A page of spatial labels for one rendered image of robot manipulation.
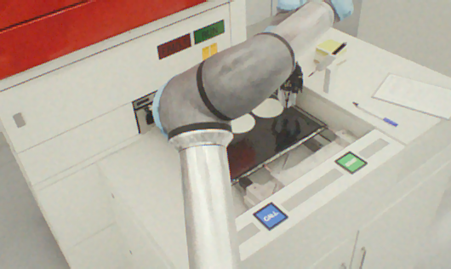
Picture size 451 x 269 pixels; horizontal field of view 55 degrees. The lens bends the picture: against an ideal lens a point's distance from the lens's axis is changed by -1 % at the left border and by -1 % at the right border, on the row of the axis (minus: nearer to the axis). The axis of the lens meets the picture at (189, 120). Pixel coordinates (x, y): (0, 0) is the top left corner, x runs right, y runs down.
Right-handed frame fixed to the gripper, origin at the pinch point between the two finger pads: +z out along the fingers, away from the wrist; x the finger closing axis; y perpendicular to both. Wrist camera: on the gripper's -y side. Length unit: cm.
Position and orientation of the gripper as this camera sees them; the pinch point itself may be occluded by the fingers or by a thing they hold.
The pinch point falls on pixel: (286, 102)
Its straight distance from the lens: 137.3
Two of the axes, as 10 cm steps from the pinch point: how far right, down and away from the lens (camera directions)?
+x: 9.9, -0.1, -1.4
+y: -1.0, 6.3, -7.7
